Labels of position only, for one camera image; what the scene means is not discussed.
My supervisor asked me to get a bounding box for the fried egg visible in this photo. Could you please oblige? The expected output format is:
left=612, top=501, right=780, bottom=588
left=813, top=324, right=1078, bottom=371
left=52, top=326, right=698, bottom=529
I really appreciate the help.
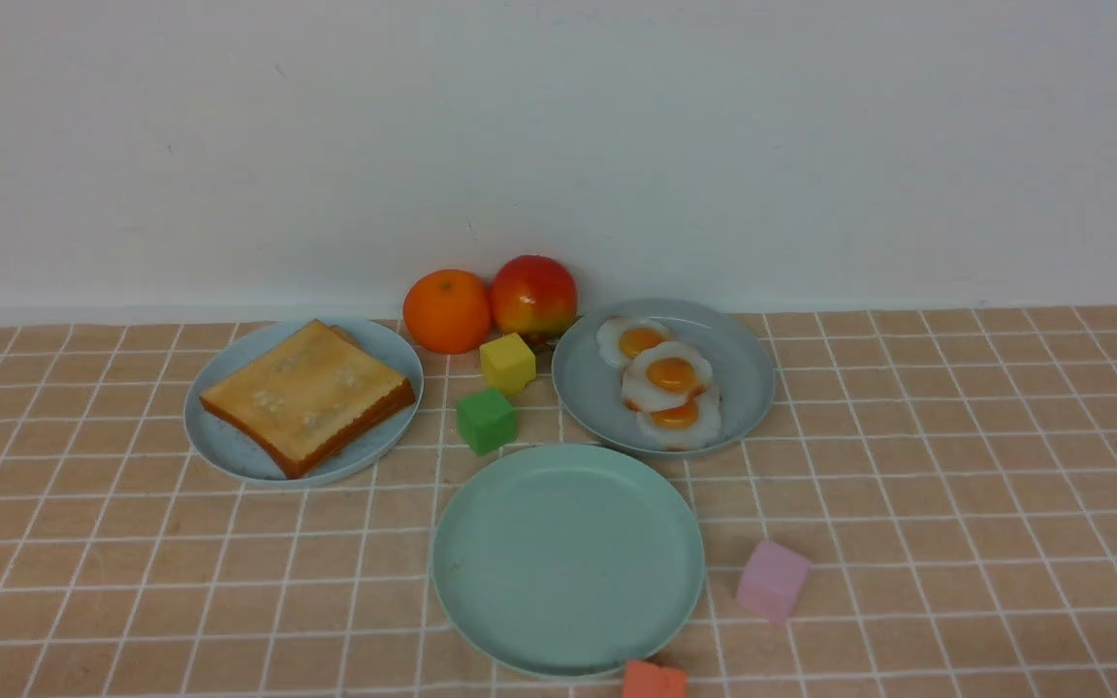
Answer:
left=634, top=386, right=722, bottom=451
left=621, top=340, right=714, bottom=414
left=594, top=315, right=674, bottom=370

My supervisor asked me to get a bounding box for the toast slice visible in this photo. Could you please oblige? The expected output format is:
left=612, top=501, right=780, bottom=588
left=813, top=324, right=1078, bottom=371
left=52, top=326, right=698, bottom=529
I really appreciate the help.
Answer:
left=199, top=319, right=420, bottom=480

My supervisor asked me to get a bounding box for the grey blue egg plate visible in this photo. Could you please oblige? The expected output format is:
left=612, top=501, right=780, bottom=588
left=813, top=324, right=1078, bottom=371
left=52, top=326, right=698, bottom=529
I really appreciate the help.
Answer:
left=553, top=298, right=776, bottom=459

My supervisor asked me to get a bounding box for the yellow foam cube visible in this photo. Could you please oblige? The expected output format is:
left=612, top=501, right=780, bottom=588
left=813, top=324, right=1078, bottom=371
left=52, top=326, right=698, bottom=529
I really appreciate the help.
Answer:
left=479, top=333, right=537, bottom=395

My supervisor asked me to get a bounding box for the red yellow apple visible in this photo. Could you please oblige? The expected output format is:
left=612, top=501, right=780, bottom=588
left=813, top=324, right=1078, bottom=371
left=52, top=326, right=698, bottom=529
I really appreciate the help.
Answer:
left=491, top=255, right=577, bottom=343

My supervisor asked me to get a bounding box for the green foam cube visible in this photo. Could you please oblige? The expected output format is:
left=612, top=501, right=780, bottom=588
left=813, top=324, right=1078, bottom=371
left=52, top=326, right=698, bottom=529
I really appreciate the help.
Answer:
left=456, top=386, right=519, bottom=457

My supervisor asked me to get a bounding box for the orange fruit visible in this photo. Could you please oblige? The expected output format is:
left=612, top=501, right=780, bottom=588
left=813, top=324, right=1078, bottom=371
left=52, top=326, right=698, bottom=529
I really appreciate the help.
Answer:
left=402, top=269, right=493, bottom=355

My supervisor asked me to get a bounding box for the teal centre plate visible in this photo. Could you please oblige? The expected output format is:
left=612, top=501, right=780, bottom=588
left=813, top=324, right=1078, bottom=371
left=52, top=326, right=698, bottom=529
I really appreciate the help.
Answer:
left=430, top=443, right=708, bottom=680

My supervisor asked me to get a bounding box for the pink foam cube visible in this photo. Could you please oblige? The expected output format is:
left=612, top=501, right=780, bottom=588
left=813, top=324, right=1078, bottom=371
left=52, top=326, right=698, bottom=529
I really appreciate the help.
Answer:
left=735, top=539, right=812, bottom=624

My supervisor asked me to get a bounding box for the orange red foam cube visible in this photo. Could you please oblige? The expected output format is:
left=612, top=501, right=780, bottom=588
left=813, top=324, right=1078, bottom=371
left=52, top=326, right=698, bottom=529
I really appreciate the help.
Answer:
left=622, top=661, right=687, bottom=698

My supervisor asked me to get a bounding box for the light blue left plate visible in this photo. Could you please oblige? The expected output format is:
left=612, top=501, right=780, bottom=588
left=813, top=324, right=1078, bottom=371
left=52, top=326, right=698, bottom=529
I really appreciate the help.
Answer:
left=183, top=315, right=424, bottom=491

